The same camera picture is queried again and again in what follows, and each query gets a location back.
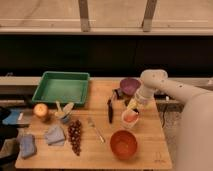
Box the bunch of red grapes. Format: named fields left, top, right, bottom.
left=68, top=120, right=82, bottom=156

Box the green plastic tray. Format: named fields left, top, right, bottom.
left=32, top=71, right=90, bottom=106

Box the orange bowl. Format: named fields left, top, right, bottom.
left=110, top=130, right=137, bottom=160

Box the grey folded cloth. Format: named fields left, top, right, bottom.
left=44, top=125, right=65, bottom=146

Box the red yellow apple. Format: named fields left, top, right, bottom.
left=33, top=103, right=48, bottom=119

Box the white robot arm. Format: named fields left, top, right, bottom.
left=133, top=69, right=213, bottom=171

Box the small cup with spoons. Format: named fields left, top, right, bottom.
left=55, top=101, right=74, bottom=124

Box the purple bowl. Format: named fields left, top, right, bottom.
left=120, top=78, right=141, bottom=96

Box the metal fork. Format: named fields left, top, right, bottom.
left=88, top=118, right=105, bottom=143

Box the blue box on shelf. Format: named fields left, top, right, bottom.
left=2, top=108, right=33, bottom=127

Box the small dark purple object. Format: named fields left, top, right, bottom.
left=113, top=88, right=124, bottom=100

